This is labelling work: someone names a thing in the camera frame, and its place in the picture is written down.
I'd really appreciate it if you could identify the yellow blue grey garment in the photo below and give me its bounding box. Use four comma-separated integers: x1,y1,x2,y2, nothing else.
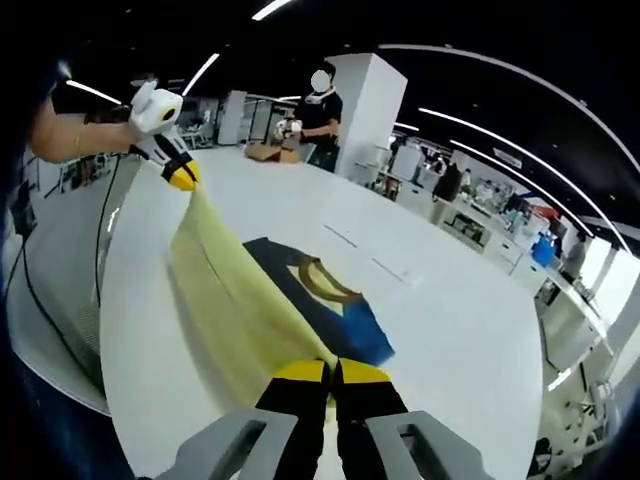
167,188,397,426

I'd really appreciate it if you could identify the ceiling air vent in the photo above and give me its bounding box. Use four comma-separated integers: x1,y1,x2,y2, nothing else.
492,147,524,169

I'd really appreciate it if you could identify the black cable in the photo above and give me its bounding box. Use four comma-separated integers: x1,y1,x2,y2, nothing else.
4,152,124,386

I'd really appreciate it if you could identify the blue container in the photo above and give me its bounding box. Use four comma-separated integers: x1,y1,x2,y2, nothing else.
530,234,557,269

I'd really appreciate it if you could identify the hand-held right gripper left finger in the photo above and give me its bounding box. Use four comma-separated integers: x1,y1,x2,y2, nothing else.
153,357,332,480

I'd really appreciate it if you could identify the brown cardboard box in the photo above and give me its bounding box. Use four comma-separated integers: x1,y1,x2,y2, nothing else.
243,141,306,164

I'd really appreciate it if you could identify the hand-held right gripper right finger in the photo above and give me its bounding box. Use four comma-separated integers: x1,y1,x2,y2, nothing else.
332,357,502,480

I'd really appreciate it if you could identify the red blue wall graphic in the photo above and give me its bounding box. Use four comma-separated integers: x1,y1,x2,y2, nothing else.
509,189,566,221

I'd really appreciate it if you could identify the white upright panel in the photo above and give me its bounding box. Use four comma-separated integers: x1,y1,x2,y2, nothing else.
392,144,424,184

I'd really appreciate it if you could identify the white cabinet row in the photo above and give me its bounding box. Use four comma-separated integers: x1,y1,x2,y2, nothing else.
389,169,616,371

